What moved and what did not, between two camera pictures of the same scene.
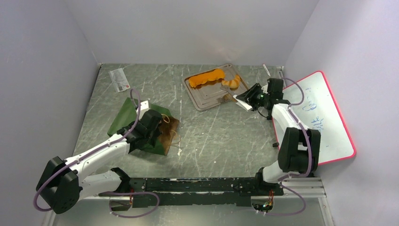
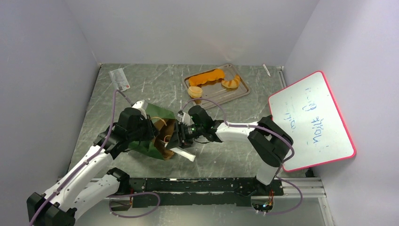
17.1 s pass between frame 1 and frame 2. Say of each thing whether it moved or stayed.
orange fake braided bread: stayed
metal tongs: moved
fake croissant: stayed
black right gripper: moved
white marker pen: stayed
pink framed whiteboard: stayed
